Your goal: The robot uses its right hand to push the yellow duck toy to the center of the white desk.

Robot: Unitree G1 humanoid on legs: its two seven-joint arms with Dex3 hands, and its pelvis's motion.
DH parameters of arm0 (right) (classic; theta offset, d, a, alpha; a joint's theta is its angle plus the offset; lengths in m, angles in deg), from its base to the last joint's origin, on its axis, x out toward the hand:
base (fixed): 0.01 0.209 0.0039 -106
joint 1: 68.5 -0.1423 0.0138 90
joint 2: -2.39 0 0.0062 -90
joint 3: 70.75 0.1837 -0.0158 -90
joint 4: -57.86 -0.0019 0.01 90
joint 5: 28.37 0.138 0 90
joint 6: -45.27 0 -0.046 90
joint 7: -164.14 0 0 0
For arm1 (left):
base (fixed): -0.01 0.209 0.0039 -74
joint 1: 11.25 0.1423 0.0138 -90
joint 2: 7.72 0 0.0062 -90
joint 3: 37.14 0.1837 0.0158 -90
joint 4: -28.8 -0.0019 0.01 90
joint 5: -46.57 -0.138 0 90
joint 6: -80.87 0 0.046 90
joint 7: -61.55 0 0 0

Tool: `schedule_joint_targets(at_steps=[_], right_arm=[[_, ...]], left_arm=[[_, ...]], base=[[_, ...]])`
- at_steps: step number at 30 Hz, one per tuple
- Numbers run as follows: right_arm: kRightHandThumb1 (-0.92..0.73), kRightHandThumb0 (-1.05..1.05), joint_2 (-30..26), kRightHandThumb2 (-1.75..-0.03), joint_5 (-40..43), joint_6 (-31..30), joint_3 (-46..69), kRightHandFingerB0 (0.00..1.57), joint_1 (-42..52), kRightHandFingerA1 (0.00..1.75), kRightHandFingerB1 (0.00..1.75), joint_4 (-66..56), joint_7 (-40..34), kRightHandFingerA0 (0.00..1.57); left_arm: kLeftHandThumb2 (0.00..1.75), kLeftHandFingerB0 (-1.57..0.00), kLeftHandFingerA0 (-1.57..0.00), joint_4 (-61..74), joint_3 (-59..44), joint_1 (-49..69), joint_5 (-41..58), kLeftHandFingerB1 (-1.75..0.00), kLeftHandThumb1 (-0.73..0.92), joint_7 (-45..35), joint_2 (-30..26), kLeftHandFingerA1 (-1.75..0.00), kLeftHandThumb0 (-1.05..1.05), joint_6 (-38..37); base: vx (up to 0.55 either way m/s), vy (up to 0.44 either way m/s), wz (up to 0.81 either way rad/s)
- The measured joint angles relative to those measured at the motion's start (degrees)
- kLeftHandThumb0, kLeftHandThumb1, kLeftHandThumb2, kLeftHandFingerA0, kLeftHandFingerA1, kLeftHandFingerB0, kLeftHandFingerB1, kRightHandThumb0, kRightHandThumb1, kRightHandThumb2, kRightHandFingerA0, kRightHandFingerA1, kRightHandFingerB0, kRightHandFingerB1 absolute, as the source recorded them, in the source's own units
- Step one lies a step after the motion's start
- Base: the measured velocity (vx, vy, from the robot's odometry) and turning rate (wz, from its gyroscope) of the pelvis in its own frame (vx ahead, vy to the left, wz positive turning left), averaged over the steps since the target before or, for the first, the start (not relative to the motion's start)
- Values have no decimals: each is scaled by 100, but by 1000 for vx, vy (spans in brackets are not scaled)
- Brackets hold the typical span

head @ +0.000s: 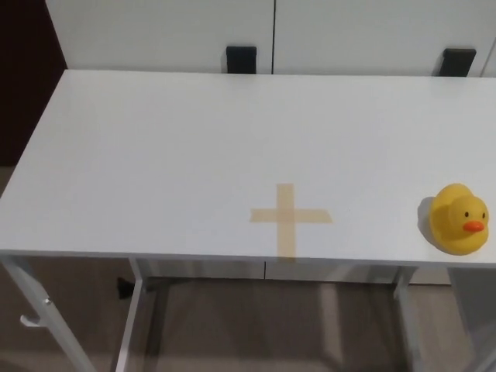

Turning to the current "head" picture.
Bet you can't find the yellow rubber duck toy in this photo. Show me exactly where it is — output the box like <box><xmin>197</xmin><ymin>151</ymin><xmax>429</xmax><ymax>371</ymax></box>
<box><xmin>428</xmin><ymin>183</ymin><xmax>490</xmax><ymax>256</ymax></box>

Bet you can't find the white metal desk crossbar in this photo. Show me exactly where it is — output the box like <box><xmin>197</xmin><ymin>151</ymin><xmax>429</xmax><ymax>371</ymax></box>
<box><xmin>145</xmin><ymin>275</ymin><xmax>402</xmax><ymax>290</ymax></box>

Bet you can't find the white metal desk leg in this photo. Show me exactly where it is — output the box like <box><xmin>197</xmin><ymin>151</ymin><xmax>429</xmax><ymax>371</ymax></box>
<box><xmin>115</xmin><ymin>257</ymin><xmax>152</xmax><ymax>372</ymax></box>
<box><xmin>394</xmin><ymin>267</ymin><xmax>427</xmax><ymax>372</ymax></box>
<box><xmin>0</xmin><ymin>255</ymin><xmax>98</xmax><ymax>372</ymax></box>

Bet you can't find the white hook on desk leg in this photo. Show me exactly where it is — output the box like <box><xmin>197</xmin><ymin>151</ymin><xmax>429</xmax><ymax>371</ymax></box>
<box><xmin>19</xmin><ymin>314</ymin><xmax>43</xmax><ymax>330</ymax></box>

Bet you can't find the long beige tape strip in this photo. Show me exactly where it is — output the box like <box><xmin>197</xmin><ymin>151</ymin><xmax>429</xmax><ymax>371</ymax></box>
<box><xmin>275</xmin><ymin>183</ymin><xmax>298</xmax><ymax>260</ymax></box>

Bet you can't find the small black floor foot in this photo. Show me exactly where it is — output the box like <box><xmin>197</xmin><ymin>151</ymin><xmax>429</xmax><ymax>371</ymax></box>
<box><xmin>117</xmin><ymin>276</ymin><xmax>135</xmax><ymax>299</ymax></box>

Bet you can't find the white partition panel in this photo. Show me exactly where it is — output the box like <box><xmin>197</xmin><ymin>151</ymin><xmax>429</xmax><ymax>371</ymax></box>
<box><xmin>44</xmin><ymin>0</ymin><xmax>277</xmax><ymax>74</ymax></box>
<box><xmin>273</xmin><ymin>0</ymin><xmax>496</xmax><ymax>78</ymax></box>

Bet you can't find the black partition bracket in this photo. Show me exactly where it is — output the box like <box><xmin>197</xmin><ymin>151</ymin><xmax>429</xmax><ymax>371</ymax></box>
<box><xmin>439</xmin><ymin>47</ymin><xmax>477</xmax><ymax>77</ymax></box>
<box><xmin>226</xmin><ymin>46</ymin><xmax>258</xmax><ymax>74</ymax></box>

